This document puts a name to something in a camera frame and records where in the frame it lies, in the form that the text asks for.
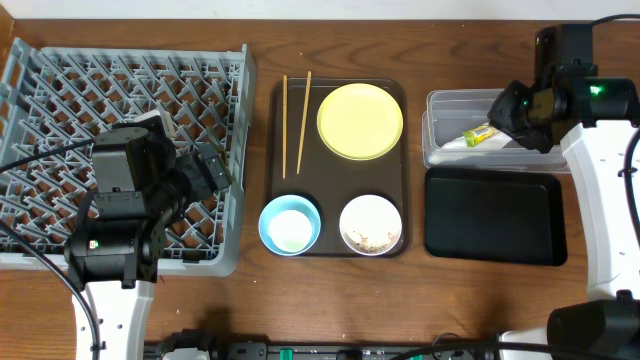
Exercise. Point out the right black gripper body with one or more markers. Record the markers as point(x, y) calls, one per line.
point(517, 114)

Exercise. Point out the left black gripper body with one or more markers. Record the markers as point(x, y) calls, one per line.
point(211, 167)

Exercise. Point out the white napkin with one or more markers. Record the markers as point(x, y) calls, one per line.
point(458, 149)

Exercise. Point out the green snack wrapper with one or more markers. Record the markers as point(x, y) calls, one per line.
point(475, 136)

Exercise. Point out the white cup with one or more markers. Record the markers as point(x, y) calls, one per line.
point(290, 231)

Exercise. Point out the wooden chopstick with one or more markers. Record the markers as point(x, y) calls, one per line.
point(284, 124)
point(304, 120)

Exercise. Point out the white bowl with food scraps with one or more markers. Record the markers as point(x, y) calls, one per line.
point(370, 225)

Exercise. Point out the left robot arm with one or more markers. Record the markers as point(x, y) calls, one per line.
point(143, 187)

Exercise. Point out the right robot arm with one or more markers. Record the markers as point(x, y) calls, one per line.
point(595, 122)

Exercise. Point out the clear plastic waste bin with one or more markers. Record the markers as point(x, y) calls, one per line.
point(452, 112)

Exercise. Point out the black waste tray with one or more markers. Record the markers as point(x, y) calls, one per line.
point(499, 216)

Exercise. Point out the grey plastic dishwasher rack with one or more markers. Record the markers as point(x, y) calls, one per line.
point(54, 100)

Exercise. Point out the light blue bowl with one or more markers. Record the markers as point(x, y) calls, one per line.
point(289, 202)

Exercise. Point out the dark brown serving tray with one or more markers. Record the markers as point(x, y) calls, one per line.
point(326, 179)

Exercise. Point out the yellow round plate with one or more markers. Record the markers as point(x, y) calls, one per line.
point(360, 121)

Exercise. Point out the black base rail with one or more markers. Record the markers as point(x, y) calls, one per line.
point(202, 344)

